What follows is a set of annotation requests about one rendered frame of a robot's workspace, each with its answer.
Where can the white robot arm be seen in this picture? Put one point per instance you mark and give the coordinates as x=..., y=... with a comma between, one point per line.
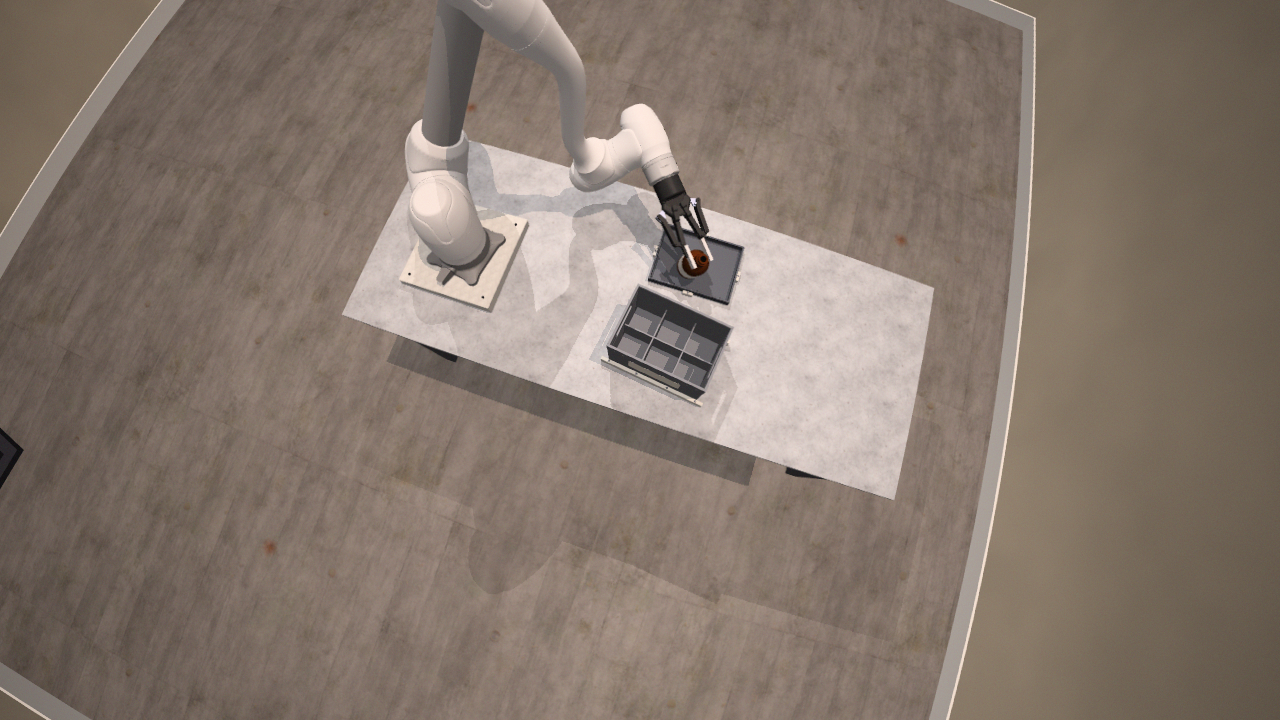
x=442, y=215

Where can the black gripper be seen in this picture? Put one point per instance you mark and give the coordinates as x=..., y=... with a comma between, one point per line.
x=675, y=203

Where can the brown glass bottle with white label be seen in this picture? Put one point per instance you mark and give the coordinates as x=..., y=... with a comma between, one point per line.
x=701, y=261

